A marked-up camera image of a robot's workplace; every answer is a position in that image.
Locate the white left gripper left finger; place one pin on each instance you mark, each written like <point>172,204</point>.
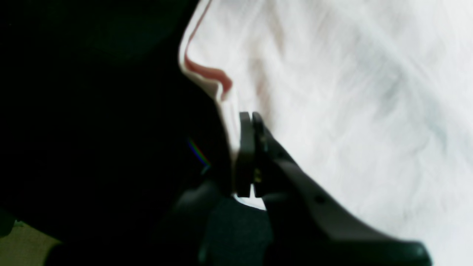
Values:
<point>183,229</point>

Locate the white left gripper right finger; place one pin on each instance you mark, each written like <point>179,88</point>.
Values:
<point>310,228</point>

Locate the light pink T-shirt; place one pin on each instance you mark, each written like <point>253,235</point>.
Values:
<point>372,98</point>

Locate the black table cloth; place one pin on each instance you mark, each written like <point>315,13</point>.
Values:
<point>100,130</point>

